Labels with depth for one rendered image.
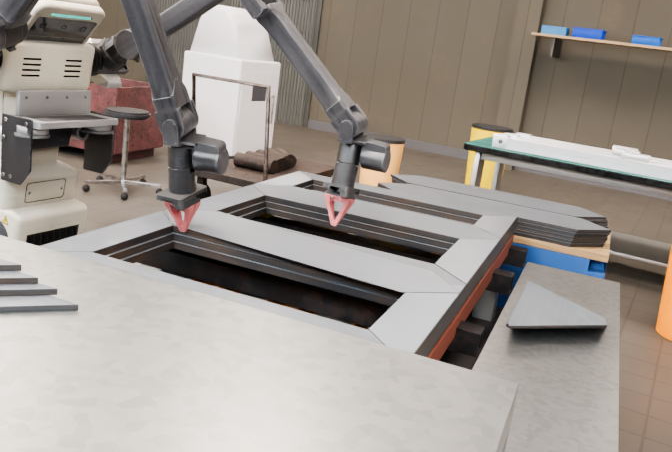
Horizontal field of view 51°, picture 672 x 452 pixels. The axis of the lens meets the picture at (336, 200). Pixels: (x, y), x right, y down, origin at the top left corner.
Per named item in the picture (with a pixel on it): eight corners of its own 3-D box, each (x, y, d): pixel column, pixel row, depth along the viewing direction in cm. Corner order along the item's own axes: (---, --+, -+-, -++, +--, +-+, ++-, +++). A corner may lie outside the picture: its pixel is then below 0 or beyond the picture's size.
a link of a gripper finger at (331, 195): (352, 229, 176) (360, 192, 176) (343, 228, 170) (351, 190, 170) (327, 223, 179) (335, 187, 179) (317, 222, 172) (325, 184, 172)
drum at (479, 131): (506, 192, 735) (518, 129, 720) (496, 198, 698) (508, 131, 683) (467, 184, 752) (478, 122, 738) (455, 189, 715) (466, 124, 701)
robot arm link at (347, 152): (345, 140, 176) (337, 136, 171) (371, 145, 174) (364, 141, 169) (339, 167, 177) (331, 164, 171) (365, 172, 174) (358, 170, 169)
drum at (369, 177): (365, 197, 619) (375, 132, 606) (401, 207, 603) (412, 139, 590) (346, 203, 589) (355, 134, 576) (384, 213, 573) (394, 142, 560)
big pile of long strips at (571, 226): (610, 229, 248) (613, 213, 247) (608, 255, 212) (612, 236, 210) (395, 185, 275) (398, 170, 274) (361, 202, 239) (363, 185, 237)
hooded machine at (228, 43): (172, 149, 727) (184, 0, 694) (214, 144, 785) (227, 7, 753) (236, 164, 689) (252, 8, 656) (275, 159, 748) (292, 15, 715)
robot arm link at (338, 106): (256, -2, 177) (233, 0, 167) (271, -18, 174) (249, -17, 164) (358, 136, 177) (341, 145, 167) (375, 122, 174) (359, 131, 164)
